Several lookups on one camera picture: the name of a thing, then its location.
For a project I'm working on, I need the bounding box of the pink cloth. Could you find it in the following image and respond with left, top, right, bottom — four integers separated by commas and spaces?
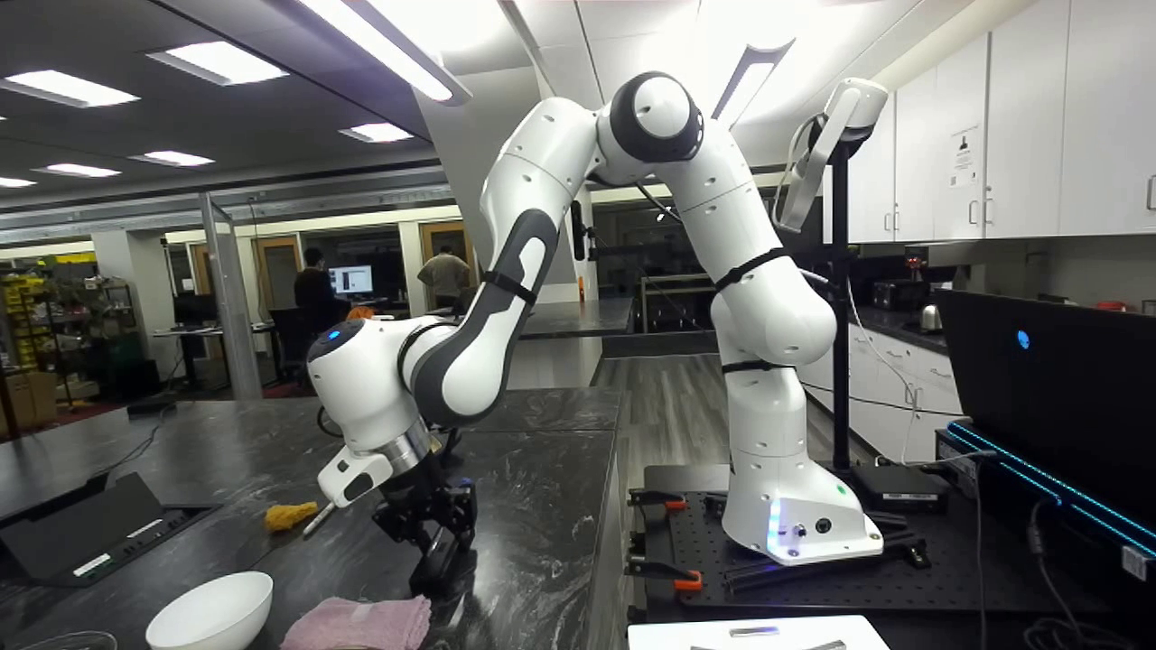
281, 597, 430, 650

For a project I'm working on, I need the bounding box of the black monitor right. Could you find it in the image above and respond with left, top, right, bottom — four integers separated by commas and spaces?
938, 293, 1156, 526

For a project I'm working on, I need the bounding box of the white bowl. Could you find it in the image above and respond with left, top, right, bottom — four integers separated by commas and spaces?
146, 571, 276, 650

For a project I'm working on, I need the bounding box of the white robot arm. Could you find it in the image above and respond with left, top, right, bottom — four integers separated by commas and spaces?
308, 73, 886, 566

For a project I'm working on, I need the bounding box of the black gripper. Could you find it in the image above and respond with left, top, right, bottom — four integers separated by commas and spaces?
371, 466, 477, 597

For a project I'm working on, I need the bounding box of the orange black clamp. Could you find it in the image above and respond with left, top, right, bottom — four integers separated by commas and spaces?
629, 488, 689, 518
626, 556, 703, 597

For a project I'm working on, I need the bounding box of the yellow handled tool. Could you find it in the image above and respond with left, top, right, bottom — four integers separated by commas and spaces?
263, 501, 323, 533

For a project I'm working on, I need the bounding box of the white paper sheet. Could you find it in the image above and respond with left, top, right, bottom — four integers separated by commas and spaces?
629, 613, 890, 650

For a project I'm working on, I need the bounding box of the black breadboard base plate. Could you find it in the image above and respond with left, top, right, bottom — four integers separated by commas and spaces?
631, 488, 1156, 626

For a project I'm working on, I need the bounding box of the black laptop on counter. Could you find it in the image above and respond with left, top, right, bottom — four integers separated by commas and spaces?
0, 473, 198, 583

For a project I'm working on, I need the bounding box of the orange black clamp upper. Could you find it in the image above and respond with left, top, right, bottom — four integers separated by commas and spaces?
629, 488, 689, 518

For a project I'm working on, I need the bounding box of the black camera stand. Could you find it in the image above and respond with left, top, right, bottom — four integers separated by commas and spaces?
772, 77, 945, 508

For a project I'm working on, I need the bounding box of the orange black clamp lower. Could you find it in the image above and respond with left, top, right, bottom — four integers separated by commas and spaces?
626, 556, 703, 597

